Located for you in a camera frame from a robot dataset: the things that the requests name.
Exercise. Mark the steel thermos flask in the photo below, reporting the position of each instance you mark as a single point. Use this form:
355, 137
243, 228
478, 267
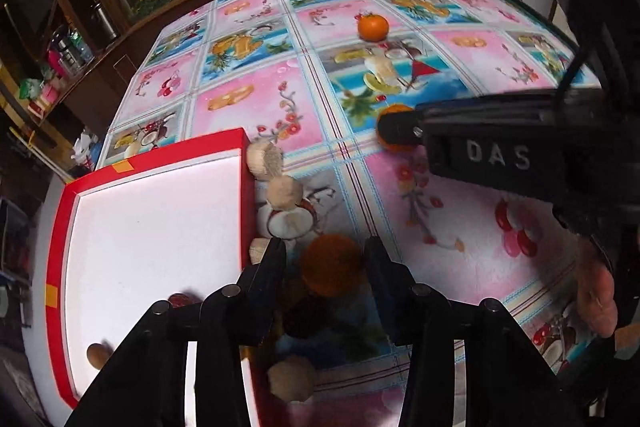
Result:
65, 52

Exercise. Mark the pink printed tablecloth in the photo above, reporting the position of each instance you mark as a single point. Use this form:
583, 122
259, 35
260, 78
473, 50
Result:
470, 227

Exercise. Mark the large brown longan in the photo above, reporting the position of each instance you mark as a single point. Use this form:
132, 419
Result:
306, 318

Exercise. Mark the dried red date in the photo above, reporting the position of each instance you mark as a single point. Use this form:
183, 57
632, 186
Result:
179, 299

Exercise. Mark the person's right hand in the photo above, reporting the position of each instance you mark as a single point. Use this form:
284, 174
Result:
597, 292

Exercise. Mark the black thermos flask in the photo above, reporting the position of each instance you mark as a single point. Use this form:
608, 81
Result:
100, 19

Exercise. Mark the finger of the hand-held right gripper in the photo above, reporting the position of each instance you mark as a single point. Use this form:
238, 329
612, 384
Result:
400, 129

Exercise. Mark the beige fibrous chunk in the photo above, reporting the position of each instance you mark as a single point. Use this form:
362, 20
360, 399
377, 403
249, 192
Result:
265, 159
292, 377
284, 192
259, 251

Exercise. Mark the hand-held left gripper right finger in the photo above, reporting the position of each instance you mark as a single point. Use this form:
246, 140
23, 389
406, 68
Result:
387, 287

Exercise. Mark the red shallow cardboard box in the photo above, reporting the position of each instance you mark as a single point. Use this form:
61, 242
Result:
150, 247

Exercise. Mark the white plastic bag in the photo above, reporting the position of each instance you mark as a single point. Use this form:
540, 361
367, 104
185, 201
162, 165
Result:
85, 147

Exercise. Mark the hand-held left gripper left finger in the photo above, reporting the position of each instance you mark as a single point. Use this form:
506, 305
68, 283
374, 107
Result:
270, 277

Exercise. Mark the green packet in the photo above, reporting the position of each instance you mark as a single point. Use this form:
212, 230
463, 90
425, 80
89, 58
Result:
30, 89

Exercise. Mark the dark wooden cabinet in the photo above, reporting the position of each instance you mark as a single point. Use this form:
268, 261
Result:
130, 37

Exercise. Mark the orange mandarin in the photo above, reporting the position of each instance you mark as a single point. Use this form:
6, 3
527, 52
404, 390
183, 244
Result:
332, 264
372, 27
392, 109

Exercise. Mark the pink cup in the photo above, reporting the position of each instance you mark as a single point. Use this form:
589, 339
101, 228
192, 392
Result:
47, 97

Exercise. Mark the small brown longan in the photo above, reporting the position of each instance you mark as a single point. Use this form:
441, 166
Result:
96, 355

